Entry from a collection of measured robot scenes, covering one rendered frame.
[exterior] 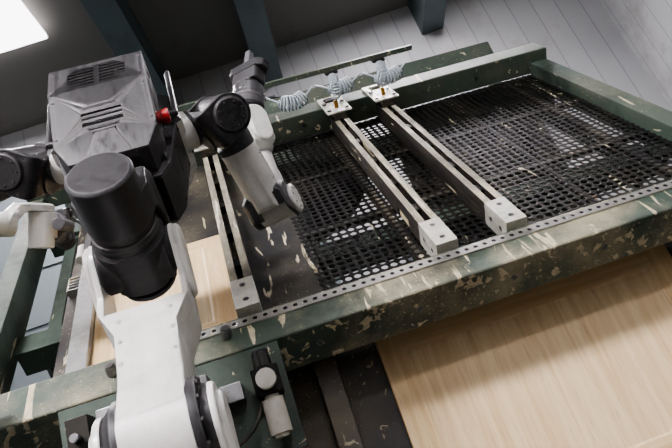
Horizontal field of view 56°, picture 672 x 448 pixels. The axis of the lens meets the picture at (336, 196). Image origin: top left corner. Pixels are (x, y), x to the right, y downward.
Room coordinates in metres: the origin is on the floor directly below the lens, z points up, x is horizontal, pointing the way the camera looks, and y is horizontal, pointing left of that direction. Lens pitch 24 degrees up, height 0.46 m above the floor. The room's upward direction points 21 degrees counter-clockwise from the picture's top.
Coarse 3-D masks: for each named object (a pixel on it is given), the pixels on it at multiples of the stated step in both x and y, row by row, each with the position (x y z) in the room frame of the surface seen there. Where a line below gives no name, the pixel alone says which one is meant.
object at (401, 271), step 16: (640, 192) 1.66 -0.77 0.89; (656, 192) 1.66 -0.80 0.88; (592, 208) 1.63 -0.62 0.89; (608, 208) 1.63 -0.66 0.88; (544, 224) 1.61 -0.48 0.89; (560, 224) 1.61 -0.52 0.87; (496, 240) 1.58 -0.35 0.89; (448, 256) 1.56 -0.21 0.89; (384, 272) 1.54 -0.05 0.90; (400, 272) 1.54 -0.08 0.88; (336, 288) 1.52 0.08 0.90; (352, 288) 1.51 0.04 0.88; (288, 304) 1.50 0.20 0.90; (304, 304) 1.49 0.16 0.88; (240, 320) 1.48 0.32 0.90; (256, 320) 1.47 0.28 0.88; (208, 336) 1.45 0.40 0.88
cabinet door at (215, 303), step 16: (208, 240) 1.79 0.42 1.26; (192, 256) 1.75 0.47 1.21; (208, 256) 1.73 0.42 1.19; (208, 272) 1.68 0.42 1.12; (224, 272) 1.67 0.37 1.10; (176, 288) 1.65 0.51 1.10; (208, 288) 1.64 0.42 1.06; (224, 288) 1.63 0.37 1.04; (128, 304) 1.63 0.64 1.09; (208, 304) 1.59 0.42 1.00; (224, 304) 1.58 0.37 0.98; (96, 320) 1.59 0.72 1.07; (208, 320) 1.55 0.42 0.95; (224, 320) 1.54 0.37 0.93; (96, 336) 1.55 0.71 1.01; (96, 352) 1.51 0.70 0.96; (112, 352) 1.50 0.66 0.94
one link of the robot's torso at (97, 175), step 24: (72, 168) 0.88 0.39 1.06; (96, 168) 0.88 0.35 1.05; (120, 168) 0.88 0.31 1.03; (144, 168) 0.95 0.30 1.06; (72, 192) 0.85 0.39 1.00; (96, 192) 0.85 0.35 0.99; (120, 192) 0.87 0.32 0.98; (144, 192) 0.93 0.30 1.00; (96, 216) 0.89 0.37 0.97; (120, 216) 0.91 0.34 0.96; (144, 216) 0.95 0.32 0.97; (168, 216) 1.12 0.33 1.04; (96, 240) 0.95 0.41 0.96; (120, 240) 0.95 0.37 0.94; (144, 240) 0.97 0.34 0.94; (168, 288) 1.11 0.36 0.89
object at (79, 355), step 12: (84, 276) 1.69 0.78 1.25; (84, 288) 1.65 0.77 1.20; (84, 300) 1.62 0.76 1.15; (84, 312) 1.58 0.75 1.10; (84, 324) 1.55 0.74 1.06; (72, 336) 1.52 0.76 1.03; (84, 336) 1.52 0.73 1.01; (72, 348) 1.49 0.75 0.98; (84, 348) 1.49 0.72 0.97; (72, 360) 1.46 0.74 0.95; (84, 360) 1.46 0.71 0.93
